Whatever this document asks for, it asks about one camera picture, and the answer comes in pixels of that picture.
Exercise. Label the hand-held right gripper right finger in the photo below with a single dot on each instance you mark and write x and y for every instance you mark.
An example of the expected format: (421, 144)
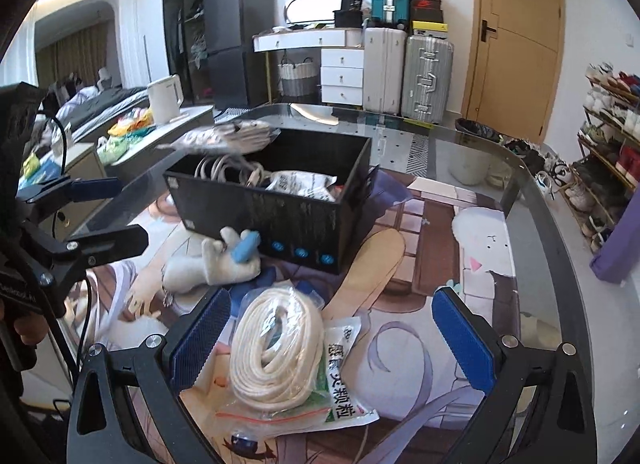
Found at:
(462, 344)

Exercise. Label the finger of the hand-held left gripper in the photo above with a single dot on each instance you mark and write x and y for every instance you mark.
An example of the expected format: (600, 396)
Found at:
(112, 243)
(95, 188)

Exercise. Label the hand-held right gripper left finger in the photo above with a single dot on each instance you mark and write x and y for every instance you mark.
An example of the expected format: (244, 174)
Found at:
(200, 339)

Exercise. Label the white plush toy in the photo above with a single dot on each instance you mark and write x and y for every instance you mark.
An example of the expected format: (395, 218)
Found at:
(215, 269)

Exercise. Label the white green printed packet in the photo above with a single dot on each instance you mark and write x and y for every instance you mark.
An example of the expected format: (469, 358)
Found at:
(345, 384)

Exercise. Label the black cardboard box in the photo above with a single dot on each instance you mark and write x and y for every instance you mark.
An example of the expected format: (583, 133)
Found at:
(280, 219)

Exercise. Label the bag of white shoelaces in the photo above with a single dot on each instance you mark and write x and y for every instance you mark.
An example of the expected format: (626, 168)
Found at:
(235, 134)

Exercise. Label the person's left hand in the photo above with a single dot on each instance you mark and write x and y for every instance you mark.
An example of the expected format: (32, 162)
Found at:
(27, 330)

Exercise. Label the pile of colourful snack packets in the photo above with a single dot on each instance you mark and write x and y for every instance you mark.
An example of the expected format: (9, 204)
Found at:
(125, 136)

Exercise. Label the bed with dark blanket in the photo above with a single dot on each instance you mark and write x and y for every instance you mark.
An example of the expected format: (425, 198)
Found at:
(105, 99)

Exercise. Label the grey side cabinet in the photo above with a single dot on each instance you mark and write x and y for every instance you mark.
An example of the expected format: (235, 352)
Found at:
(170, 131)

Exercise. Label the white electric kettle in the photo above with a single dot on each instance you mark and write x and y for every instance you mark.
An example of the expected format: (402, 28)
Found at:
(165, 100)

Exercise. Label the printed table mat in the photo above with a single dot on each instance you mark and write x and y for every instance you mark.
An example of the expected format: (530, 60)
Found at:
(400, 244)

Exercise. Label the brown curtain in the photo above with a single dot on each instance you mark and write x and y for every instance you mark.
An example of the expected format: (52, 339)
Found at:
(75, 54)

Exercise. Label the white trash bin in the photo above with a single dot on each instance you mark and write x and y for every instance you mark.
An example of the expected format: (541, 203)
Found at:
(470, 164)

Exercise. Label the black glass wardrobe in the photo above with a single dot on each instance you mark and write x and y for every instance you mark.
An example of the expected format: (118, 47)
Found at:
(182, 19)

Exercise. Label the white sneaker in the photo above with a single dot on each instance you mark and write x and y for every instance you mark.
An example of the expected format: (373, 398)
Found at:
(557, 176)

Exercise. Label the metal shoe rack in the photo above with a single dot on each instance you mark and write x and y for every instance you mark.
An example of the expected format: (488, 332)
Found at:
(590, 184)

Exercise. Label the black fridge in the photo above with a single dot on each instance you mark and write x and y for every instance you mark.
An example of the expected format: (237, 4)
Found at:
(240, 34)

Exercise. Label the black floor bag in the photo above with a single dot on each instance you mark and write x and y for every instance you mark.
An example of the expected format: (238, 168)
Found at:
(475, 129)

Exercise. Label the woven laundry basket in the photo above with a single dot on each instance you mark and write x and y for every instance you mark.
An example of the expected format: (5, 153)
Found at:
(298, 80)

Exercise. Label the silver suitcase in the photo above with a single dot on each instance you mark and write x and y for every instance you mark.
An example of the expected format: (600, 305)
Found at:
(427, 79)

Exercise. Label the white dresser with drawers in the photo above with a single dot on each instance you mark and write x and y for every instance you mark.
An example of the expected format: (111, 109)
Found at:
(342, 76)

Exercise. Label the collection of sneakers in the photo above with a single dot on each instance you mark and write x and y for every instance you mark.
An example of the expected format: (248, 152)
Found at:
(615, 109)

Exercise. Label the wooden door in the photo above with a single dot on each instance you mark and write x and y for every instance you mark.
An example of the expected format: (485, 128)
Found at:
(520, 69)

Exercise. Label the white suitcase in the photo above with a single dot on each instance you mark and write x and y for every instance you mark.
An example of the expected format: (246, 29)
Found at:
(382, 74)

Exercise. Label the oval mirror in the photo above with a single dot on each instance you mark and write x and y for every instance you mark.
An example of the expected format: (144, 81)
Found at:
(312, 9)

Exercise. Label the yellow black shoe box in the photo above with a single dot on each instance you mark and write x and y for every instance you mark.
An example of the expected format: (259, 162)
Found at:
(428, 29)

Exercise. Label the black shoe box red logo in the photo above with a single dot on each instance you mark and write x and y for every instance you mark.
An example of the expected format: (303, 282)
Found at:
(426, 5)

